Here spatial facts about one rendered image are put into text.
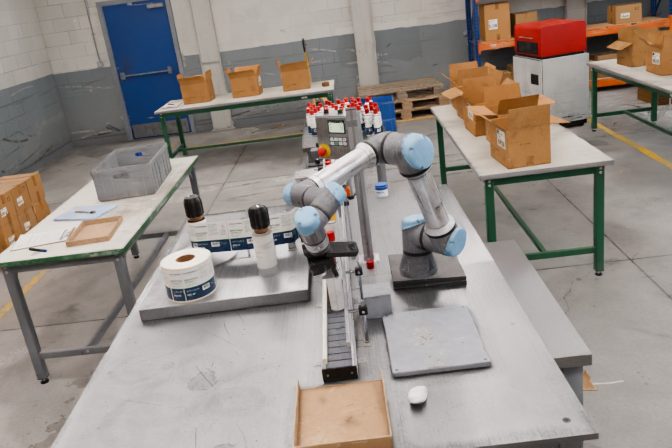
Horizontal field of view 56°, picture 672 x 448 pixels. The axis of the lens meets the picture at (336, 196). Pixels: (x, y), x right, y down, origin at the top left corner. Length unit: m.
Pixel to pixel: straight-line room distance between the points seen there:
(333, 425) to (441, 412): 0.30
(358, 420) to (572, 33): 6.49
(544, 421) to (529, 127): 2.41
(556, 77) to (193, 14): 5.41
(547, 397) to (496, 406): 0.15
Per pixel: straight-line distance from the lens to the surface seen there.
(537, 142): 4.02
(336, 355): 2.06
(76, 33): 10.81
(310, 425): 1.88
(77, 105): 10.99
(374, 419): 1.87
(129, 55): 10.53
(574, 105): 7.99
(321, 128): 2.65
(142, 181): 4.41
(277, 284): 2.57
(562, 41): 7.82
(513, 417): 1.86
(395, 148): 2.14
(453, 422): 1.84
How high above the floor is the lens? 1.99
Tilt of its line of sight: 19 degrees down
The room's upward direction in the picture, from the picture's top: 8 degrees counter-clockwise
